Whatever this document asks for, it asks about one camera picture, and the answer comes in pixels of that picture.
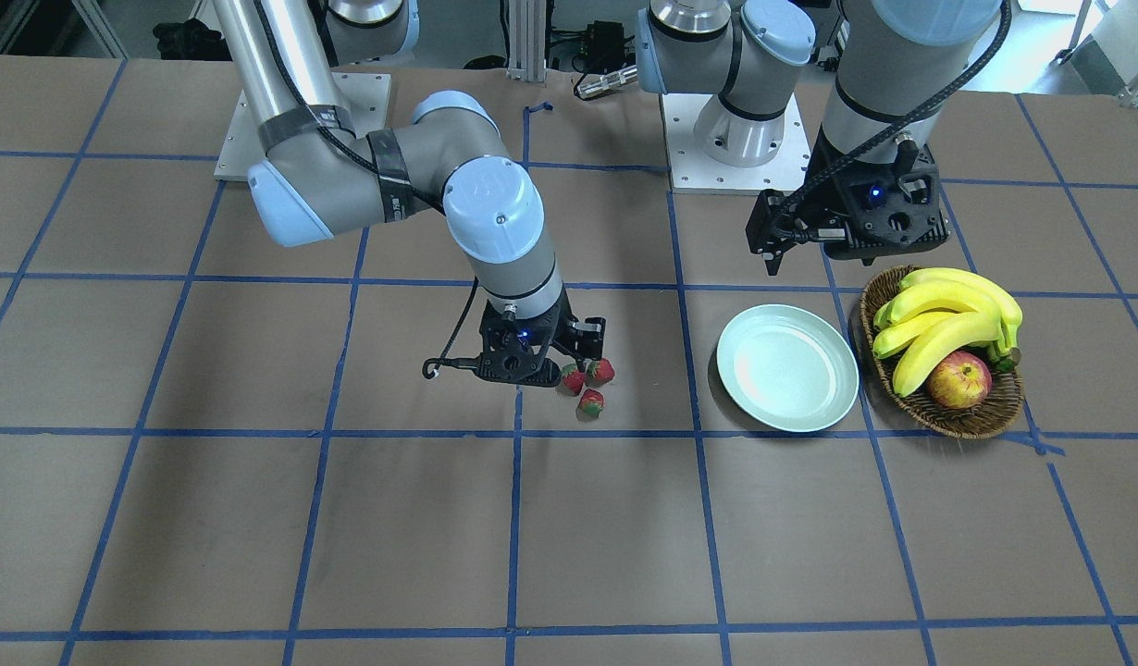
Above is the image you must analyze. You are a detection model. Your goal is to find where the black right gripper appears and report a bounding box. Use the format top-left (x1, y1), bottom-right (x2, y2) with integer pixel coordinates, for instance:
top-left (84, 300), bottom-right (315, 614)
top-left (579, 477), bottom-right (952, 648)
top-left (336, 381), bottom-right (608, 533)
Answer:
top-left (475, 301), bottom-right (607, 387)

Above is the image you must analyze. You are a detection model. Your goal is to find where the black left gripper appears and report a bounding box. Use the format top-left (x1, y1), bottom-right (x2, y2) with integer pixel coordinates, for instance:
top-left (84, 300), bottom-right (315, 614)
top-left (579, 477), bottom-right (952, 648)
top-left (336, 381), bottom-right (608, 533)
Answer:
top-left (805, 138), bottom-right (951, 260)

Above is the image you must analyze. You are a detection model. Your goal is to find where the red strawberry picked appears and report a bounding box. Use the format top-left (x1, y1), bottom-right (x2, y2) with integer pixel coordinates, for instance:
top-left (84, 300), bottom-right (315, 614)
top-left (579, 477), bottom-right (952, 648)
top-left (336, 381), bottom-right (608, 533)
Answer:
top-left (577, 388), bottom-right (604, 418)
top-left (586, 357), bottom-right (616, 388)

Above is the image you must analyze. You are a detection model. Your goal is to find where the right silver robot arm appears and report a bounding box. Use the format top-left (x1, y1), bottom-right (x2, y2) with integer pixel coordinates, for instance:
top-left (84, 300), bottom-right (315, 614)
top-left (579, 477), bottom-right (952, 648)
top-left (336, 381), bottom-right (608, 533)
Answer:
top-left (215, 1), bottom-right (607, 388)

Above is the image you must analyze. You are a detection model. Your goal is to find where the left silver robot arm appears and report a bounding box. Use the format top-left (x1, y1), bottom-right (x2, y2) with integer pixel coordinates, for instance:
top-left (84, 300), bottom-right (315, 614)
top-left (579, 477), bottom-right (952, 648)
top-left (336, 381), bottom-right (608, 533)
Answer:
top-left (634, 1), bottom-right (1012, 274)

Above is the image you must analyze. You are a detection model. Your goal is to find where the pale green round plate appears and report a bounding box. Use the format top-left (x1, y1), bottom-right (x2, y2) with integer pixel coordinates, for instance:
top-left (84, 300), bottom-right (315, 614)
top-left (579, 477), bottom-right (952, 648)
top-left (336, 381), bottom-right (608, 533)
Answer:
top-left (714, 304), bottom-right (860, 433)

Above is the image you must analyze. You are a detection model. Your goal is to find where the yellow banana lower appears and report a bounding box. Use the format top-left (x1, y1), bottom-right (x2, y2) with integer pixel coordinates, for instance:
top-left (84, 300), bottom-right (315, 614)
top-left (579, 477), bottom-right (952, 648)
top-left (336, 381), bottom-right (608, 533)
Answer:
top-left (874, 279), bottom-right (1000, 329)

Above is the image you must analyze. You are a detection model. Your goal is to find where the yellow banana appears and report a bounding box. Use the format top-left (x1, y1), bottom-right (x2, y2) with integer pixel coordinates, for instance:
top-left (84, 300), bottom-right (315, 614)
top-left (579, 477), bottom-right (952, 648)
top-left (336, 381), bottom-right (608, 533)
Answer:
top-left (871, 311), bottom-right (957, 359)
top-left (899, 268), bottom-right (1024, 365)
top-left (891, 312), bottom-right (1001, 397)
top-left (874, 279), bottom-right (1000, 329)

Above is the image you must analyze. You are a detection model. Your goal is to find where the yellow banana middle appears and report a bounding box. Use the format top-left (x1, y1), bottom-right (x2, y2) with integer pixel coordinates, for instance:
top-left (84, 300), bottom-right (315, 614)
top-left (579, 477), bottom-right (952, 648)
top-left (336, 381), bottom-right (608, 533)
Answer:
top-left (871, 311), bottom-right (957, 359)

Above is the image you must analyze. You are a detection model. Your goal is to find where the yellow banana top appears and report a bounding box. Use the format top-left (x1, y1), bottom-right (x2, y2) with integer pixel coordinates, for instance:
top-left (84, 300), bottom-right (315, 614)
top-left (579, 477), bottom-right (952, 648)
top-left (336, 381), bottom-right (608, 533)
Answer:
top-left (891, 312), bottom-right (1001, 397)

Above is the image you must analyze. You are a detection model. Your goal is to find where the yellow banana bottom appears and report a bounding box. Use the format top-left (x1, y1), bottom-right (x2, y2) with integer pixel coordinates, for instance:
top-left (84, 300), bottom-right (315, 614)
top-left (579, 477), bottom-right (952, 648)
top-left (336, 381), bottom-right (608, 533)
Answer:
top-left (899, 268), bottom-right (1024, 365)

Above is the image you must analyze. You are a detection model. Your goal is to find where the red yellow apple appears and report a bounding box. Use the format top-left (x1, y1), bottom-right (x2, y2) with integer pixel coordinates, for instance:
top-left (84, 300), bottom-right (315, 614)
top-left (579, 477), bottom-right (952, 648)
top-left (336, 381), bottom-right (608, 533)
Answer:
top-left (924, 351), bottom-right (993, 410)

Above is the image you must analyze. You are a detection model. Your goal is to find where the brown wicker basket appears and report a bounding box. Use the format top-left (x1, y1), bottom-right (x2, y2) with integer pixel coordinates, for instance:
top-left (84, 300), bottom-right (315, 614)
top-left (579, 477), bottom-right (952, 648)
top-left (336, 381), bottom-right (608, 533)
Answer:
top-left (849, 265), bottom-right (1025, 439)

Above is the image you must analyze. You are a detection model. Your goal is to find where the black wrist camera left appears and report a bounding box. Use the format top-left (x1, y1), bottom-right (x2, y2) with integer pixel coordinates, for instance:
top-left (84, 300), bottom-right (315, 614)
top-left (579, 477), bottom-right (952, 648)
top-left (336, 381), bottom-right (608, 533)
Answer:
top-left (744, 189), bottom-right (814, 277)

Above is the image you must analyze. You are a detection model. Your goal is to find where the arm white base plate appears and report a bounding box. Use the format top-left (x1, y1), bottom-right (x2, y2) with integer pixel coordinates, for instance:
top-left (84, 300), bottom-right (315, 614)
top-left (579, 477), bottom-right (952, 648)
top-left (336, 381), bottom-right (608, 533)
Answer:
top-left (661, 94), bottom-right (810, 195)
top-left (214, 72), bottom-right (391, 182)

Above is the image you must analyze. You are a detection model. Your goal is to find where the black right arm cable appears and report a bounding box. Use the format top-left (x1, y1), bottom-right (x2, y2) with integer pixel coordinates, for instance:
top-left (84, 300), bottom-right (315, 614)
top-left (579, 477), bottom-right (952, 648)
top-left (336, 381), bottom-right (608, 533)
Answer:
top-left (254, 0), bottom-right (487, 380)

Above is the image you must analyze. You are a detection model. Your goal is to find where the aluminium profile post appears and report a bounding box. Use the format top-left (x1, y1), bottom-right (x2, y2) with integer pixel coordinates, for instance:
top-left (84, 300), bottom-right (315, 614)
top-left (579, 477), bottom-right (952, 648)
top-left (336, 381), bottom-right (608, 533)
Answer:
top-left (502, 1), bottom-right (550, 84)

